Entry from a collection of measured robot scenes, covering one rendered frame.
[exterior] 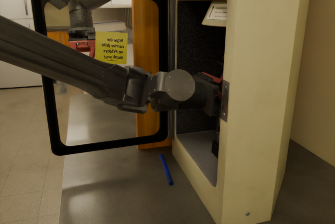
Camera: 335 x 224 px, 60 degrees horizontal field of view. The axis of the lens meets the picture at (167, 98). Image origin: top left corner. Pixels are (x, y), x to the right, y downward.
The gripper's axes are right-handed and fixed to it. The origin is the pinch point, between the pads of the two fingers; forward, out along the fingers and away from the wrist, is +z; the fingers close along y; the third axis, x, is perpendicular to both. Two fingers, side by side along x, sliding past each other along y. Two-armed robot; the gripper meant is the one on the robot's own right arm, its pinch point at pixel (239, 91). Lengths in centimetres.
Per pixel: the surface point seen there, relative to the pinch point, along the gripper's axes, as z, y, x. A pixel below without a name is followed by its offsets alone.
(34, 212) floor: -68, 131, 119
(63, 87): -37.2, 15.2, 0.9
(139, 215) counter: -23.6, -4.8, 23.7
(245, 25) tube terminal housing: -9.0, -14.0, -15.2
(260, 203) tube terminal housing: -1.6, -14.3, 18.5
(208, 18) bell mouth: -8.9, -0.5, -15.6
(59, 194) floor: -52, 147, 119
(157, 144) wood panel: -12.0, 23.0, 22.5
